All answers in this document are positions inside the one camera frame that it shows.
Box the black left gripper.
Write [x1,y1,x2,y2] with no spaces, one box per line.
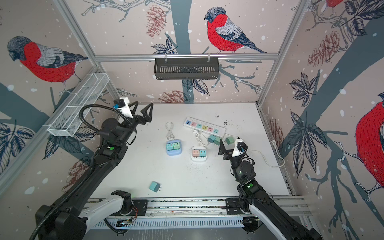
[119,100,152,145]

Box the light green charger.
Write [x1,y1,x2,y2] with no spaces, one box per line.
[214,137,222,146]

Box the white square power strip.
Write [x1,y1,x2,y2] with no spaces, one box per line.
[191,146,207,163]

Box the pink charger plug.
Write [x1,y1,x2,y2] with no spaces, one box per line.
[192,150,200,158]

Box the white long power strip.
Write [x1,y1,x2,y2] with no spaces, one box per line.
[183,117,226,138]

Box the teal charger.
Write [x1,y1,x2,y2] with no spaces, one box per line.
[166,143,174,151]
[208,135,216,143]

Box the blue square power strip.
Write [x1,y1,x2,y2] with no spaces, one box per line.
[166,140,182,156]

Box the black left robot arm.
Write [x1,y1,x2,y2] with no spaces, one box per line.
[30,99,154,240]

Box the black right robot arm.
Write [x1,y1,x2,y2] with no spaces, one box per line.
[218,138,322,240]

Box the black hanging basket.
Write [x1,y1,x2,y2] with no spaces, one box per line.
[154,58,220,80]

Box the teal charger front lowest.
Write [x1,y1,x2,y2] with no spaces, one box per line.
[149,181,161,193]

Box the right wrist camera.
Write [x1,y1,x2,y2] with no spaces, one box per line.
[232,138,249,158]

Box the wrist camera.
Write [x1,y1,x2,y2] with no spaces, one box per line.
[113,97,134,119]
[232,138,249,158]

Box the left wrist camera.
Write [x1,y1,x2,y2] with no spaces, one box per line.
[113,97,134,119]

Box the white square strip cable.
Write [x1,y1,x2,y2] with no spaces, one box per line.
[193,130,208,148]

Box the white blue strip cable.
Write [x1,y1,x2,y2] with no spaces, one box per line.
[165,121,176,141]

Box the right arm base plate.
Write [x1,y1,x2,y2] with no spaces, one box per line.
[223,198,255,216]

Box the white wire mesh shelf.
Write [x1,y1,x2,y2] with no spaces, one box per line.
[48,73,110,137]

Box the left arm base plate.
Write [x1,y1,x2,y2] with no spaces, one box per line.
[118,199,148,217]

